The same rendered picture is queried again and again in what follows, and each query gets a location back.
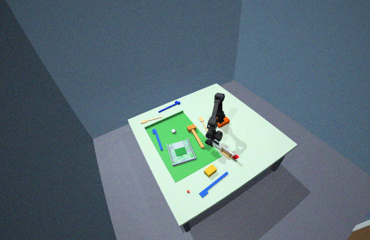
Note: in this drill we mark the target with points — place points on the green flat mat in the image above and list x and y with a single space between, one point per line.
179 123

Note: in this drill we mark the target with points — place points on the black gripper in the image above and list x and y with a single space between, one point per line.
209 141

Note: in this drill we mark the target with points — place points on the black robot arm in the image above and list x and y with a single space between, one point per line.
217 116

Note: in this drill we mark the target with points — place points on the yellow block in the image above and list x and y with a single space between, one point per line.
210 171

